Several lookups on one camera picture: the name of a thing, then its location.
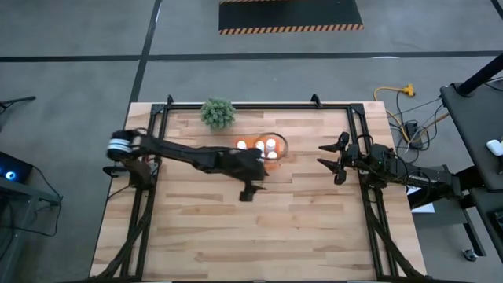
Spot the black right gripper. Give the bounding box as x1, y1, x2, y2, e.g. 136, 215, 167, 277
317, 131, 373, 186

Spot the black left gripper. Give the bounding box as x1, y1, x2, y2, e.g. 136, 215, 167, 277
218, 147, 269, 203

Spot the translucent orange plastic basket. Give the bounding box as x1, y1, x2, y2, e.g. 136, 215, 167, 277
231, 132, 290, 171

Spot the black power adapter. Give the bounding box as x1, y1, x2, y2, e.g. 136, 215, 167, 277
404, 120, 424, 150

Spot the green potted plant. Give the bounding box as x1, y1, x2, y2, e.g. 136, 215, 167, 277
200, 97, 237, 131

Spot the white paper sheet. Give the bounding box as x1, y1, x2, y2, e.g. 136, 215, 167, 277
406, 184, 436, 215

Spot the black side table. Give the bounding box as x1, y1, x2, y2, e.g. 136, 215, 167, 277
439, 80, 503, 264

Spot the black hazard striped mat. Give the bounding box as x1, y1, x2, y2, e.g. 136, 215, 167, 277
218, 0, 365, 36

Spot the small white case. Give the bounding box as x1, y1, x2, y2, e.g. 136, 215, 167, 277
486, 138, 503, 157

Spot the black pole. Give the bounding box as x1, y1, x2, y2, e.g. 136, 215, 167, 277
457, 52, 503, 97

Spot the grey metal desk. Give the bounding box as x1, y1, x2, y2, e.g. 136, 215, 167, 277
0, 176, 63, 283

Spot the black computer blue light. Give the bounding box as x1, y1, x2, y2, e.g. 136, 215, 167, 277
0, 151, 35, 184

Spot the black tripod leg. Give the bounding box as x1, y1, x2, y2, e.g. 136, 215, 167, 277
0, 95, 37, 112

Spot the black aluminium table frame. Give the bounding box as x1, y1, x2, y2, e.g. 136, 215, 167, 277
78, 93, 431, 283

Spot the yellow extension cord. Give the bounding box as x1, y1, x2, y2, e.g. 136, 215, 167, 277
372, 83, 417, 145

